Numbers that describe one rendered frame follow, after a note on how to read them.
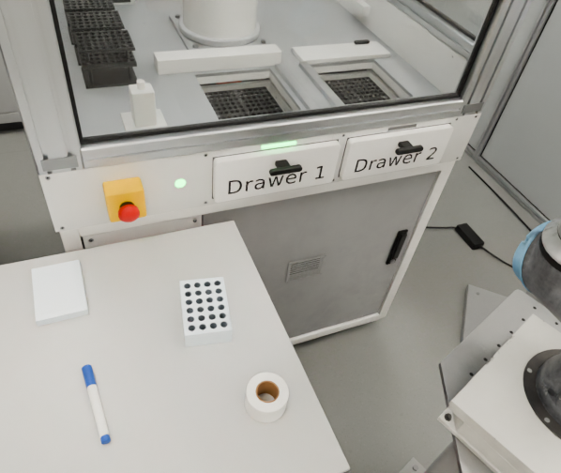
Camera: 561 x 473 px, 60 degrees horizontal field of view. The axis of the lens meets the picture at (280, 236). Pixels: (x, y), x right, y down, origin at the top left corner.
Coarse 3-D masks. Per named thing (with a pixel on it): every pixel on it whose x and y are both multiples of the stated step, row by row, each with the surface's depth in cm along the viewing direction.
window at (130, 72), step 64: (64, 0) 71; (128, 0) 74; (192, 0) 78; (256, 0) 82; (320, 0) 86; (384, 0) 91; (448, 0) 97; (128, 64) 81; (192, 64) 86; (256, 64) 90; (320, 64) 96; (384, 64) 102; (448, 64) 108; (128, 128) 89
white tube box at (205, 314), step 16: (192, 288) 92; (208, 288) 92; (224, 288) 93; (192, 304) 89; (208, 304) 90; (224, 304) 90; (192, 320) 88; (208, 320) 87; (224, 320) 88; (192, 336) 85; (208, 336) 86; (224, 336) 87
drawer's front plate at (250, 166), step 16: (320, 144) 107; (336, 144) 108; (224, 160) 99; (240, 160) 101; (256, 160) 102; (272, 160) 104; (288, 160) 106; (304, 160) 107; (320, 160) 109; (336, 160) 111; (224, 176) 102; (240, 176) 104; (256, 176) 105; (272, 176) 107; (304, 176) 111; (224, 192) 105; (240, 192) 107; (256, 192) 109; (272, 192) 111
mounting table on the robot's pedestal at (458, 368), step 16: (512, 304) 103; (528, 304) 104; (496, 320) 100; (512, 320) 100; (544, 320) 101; (480, 336) 96; (496, 336) 97; (464, 352) 93; (480, 352) 94; (448, 368) 90; (464, 368) 91; (480, 368) 91; (448, 384) 88; (464, 384) 88; (448, 400) 86; (464, 448) 80; (464, 464) 78; (480, 464) 78
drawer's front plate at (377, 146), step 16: (432, 128) 117; (448, 128) 118; (352, 144) 109; (368, 144) 111; (384, 144) 113; (416, 144) 118; (432, 144) 120; (352, 160) 113; (368, 160) 115; (384, 160) 118; (400, 160) 120; (416, 160) 122; (432, 160) 125; (352, 176) 117
